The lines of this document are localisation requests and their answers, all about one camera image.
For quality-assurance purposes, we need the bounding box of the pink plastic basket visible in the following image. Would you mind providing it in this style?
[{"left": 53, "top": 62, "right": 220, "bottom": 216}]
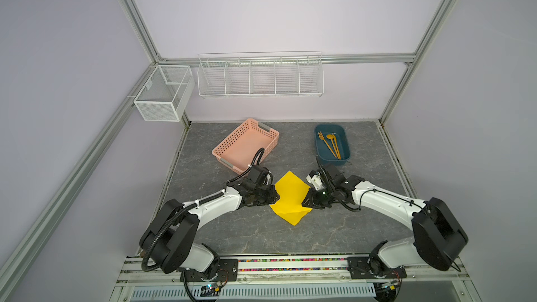
[{"left": 212, "top": 118, "right": 280, "bottom": 174}]

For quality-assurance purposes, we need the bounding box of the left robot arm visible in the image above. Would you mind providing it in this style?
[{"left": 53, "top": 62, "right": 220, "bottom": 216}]
[{"left": 139, "top": 148, "right": 279, "bottom": 279}]

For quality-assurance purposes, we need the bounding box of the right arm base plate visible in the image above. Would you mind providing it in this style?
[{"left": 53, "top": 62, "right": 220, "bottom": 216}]
[{"left": 347, "top": 256, "right": 407, "bottom": 279}]

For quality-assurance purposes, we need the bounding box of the yellow paper napkin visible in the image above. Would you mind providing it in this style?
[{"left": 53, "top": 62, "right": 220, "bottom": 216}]
[{"left": 271, "top": 171, "right": 313, "bottom": 226}]

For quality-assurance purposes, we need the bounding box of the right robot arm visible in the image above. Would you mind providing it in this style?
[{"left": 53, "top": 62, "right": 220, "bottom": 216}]
[{"left": 302, "top": 164, "right": 468, "bottom": 278}]

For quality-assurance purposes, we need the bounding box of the white mesh wall box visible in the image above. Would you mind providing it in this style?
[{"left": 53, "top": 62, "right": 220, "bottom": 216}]
[{"left": 134, "top": 65, "right": 195, "bottom": 122}]

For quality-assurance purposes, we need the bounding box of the yellow plastic fork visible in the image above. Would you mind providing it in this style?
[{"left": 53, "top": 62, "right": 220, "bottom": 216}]
[{"left": 318, "top": 131, "right": 338, "bottom": 159}]

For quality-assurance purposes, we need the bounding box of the yellow plastic spoon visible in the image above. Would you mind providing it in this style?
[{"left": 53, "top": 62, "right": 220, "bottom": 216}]
[{"left": 327, "top": 134, "right": 341, "bottom": 159}]

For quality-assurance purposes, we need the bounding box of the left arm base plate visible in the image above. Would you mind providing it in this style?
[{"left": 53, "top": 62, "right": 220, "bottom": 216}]
[{"left": 180, "top": 258, "right": 239, "bottom": 283}]

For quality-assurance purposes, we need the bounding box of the white wire wall rack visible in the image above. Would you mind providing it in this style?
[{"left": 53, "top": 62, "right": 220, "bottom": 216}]
[{"left": 198, "top": 52, "right": 324, "bottom": 98}]

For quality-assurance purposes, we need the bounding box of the white vented cable duct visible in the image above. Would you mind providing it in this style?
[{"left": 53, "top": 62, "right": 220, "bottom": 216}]
[{"left": 130, "top": 282, "right": 377, "bottom": 301}]

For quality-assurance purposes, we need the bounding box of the teal plastic tray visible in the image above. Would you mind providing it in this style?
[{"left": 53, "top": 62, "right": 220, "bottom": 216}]
[{"left": 315, "top": 124, "right": 351, "bottom": 166}]

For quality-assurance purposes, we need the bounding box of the yellow plastic knife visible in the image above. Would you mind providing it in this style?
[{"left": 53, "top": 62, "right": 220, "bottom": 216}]
[{"left": 331, "top": 134, "right": 341, "bottom": 159}]

